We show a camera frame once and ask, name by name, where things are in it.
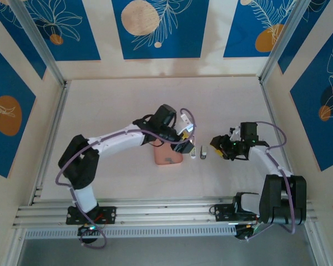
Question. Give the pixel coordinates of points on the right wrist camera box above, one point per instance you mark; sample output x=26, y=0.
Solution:
x=249, y=131

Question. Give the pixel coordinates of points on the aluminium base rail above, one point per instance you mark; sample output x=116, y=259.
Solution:
x=161, y=210

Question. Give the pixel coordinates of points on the pink plastic tray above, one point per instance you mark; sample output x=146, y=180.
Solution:
x=162, y=154

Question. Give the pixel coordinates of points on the aluminium frame post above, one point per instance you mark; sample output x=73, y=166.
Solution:
x=36, y=36
x=288, y=38

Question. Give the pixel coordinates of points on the aluminium table side rail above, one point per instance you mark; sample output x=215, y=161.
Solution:
x=56, y=122

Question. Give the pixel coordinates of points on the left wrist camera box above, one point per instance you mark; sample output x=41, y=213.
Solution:
x=186, y=123

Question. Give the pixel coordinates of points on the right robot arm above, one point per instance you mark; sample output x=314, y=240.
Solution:
x=266, y=160

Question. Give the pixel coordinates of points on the small silver metal part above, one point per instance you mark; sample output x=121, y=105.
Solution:
x=203, y=153

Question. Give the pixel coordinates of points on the grey metal sheet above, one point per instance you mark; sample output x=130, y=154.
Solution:
x=169, y=253

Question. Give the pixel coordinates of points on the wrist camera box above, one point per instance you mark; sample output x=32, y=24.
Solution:
x=186, y=123
x=249, y=131

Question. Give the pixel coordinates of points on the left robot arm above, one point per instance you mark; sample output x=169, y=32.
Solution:
x=113, y=141

